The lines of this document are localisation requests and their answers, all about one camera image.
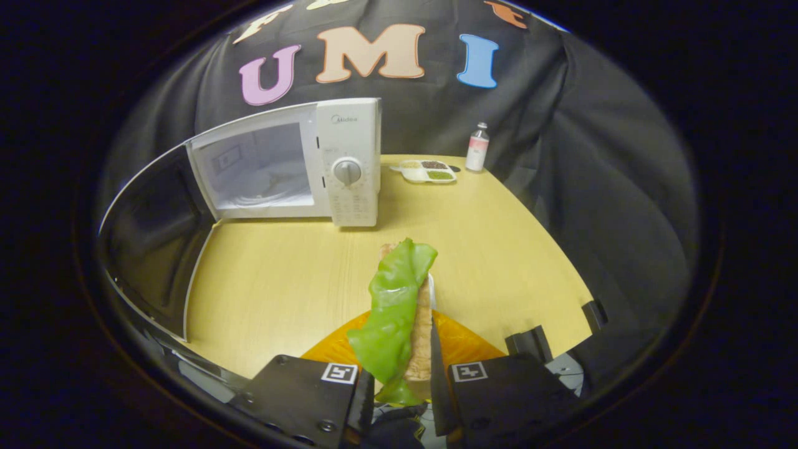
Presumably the white divided dish with beans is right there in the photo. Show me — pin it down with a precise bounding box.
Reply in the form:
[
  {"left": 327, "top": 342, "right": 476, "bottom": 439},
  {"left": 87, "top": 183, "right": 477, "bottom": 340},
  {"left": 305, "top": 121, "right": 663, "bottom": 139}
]
[{"left": 391, "top": 160, "right": 458, "bottom": 184}]

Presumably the black table clip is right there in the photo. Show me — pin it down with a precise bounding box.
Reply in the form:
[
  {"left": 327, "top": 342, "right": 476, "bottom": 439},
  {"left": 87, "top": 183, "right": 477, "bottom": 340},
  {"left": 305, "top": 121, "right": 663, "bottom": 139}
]
[
  {"left": 582, "top": 300, "right": 608, "bottom": 332},
  {"left": 505, "top": 326, "right": 552, "bottom": 364}
]

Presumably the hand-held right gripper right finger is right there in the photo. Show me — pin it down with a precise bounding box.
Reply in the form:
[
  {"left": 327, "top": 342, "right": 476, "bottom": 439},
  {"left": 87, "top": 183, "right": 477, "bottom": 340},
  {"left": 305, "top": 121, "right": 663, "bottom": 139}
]
[{"left": 429, "top": 310, "right": 582, "bottom": 449}]

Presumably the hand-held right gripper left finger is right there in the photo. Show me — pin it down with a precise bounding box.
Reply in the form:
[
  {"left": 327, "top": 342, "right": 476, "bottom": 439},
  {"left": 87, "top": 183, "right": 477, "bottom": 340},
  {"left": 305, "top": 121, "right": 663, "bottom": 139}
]
[{"left": 228, "top": 310, "right": 376, "bottom": 449}]

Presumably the white microwave oven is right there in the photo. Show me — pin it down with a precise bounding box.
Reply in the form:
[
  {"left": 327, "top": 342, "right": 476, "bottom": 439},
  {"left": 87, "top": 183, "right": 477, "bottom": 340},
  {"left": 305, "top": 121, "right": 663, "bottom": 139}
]
[{"left": 97, "top": 98, "right": 382, "bottom": 384}]

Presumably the sandwich with green lettuce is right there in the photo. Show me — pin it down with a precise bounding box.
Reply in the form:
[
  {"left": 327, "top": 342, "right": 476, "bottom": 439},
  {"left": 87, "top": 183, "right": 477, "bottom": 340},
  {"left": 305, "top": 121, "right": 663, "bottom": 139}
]
[{"left": 347, "top": 237, "right": 438, "bottom": 406}]

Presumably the small clear bottle pink label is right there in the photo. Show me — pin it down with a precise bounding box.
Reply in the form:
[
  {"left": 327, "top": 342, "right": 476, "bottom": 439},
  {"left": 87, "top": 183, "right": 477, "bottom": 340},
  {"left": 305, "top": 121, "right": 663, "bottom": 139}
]
[{"left": 465, "top": 122, "right": 490, "bottom": 173}]

